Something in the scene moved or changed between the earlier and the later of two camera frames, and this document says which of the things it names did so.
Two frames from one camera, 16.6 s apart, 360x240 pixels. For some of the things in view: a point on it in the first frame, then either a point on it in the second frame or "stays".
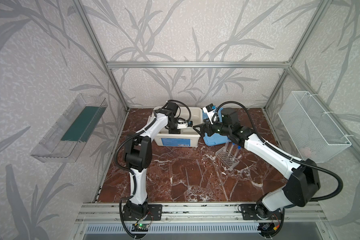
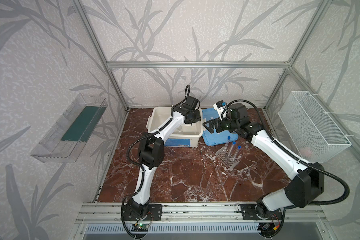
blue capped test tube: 233,144 stays
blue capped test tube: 239,147 stays
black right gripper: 208,130 to 217,124
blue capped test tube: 226,146 stays
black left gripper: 173,129 to 193,117
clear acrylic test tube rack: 226,159 stays
